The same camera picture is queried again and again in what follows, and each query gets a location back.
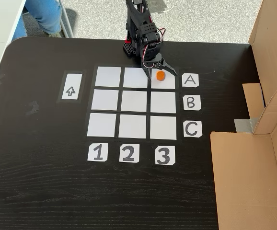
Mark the white nine-square grid sheet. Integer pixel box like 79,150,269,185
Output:
86,66,178,140

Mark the paper sheet number 1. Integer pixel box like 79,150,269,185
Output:
87,142,109,162

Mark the paper sheet number 3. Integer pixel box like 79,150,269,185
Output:
155,146,176,166

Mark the person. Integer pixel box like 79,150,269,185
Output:
12,0,63,41

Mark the paper sheet letter A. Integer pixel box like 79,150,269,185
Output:
182,73,199,88

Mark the round orange token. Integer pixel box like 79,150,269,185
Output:
155,70,166,82

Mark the paper sheet number 2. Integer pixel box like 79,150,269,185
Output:
119,143,140,164

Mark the white metal chair leg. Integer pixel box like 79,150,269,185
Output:
58,0,74,38

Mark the paper sheet letter B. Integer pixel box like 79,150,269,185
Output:
183,94,202,112

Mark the brown cardboard box screen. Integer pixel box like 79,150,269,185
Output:
210,0,277,230

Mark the paper sheet letter C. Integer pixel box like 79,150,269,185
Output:
183,120,203,138

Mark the red white servo cable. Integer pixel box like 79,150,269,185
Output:
139,28,167,70

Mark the white arrow paper sheet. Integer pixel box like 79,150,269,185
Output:
61,73,83,101

